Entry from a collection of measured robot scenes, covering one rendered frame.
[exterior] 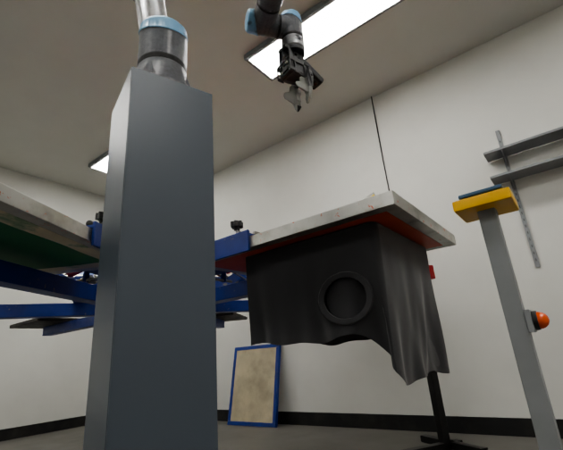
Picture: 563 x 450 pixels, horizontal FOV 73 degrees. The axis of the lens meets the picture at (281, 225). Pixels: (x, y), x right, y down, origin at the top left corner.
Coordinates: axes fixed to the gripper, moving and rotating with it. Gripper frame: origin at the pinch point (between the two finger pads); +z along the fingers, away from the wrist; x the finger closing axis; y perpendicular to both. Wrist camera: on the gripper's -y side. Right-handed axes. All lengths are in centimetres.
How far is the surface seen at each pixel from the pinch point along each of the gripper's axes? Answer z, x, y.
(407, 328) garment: 70, 7, -23
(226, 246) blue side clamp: 39, -34, 11
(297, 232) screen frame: 40.8, -7.0, 1.9
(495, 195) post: 42, 38, -23
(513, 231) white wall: 1, -40, -227
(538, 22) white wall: -159, 13, -244
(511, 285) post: 63, 35, -27
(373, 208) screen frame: 40.6, 16.3, -5.2
